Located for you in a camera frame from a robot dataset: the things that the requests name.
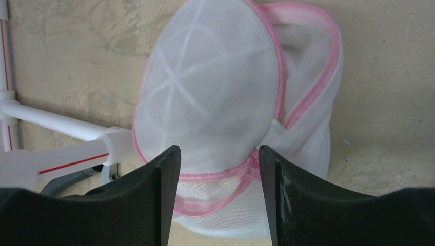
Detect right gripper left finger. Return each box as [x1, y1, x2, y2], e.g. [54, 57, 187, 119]
[1, 145, 181, 245]

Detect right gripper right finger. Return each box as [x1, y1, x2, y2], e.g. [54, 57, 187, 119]
[259, 145, 434, 245]

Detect pink-trimmed mesh laundry bag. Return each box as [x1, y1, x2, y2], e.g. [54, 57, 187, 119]
[132, 1, 343, 238]

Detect black foam hose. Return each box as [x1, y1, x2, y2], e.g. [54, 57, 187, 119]
[40, 165, 104, 197]

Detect white PVC pipe frame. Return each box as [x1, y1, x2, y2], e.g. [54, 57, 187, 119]
[0, 0, 136, 193]

